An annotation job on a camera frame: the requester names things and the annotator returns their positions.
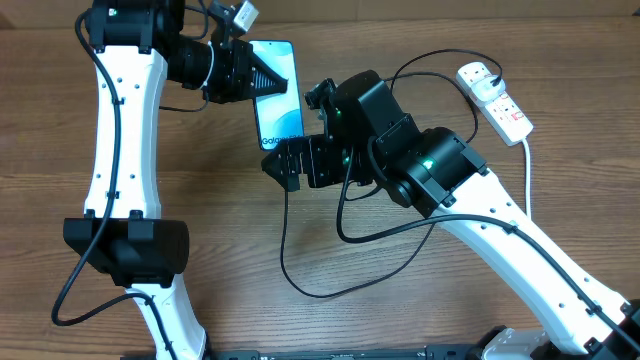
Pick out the white power strip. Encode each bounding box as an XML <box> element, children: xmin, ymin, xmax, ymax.
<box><xmin>456</xmin><ymin>62</ymin><xmax>533</xmax><ymax>146</ymax></box>

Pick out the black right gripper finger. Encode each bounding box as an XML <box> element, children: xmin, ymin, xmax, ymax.
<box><xmin>304</xmin><ymin>78</ymin><xmax>336</xmax><ymax>110</ymax></box>
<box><xmin>261</xmin><ymin>138</ymin><xmax>302</xmax><ymax>192</ymax></box>

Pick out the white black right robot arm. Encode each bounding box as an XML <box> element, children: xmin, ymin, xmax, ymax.
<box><xmin>262</xmin><ymin>70</ymin><xmax>639</xmax><ymax>359</ymax></box>

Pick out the blue Samsung Galaxy smartphone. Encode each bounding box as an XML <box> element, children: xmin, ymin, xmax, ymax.
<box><xmin>250</xmin><ymin>40</ymin><xmax>304</xmax><ymax>151</ymax></box>

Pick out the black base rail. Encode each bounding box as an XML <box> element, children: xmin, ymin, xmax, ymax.
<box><xmin>119</xmin><ymin>324</ymin><xmax>551</xmax><ymax>360</ymax></box>

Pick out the white charger plug adapter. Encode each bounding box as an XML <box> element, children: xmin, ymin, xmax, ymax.
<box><xmin>471</xmin><ymin>76</ymin><xmax>506</xmax><ymax>106</ymax></box>

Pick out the black USB charging cable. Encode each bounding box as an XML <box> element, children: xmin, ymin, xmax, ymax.
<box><xmin>278</xmin><ymin>48</ymin><xmax>504</xmax><ymax>300</ymax></box>

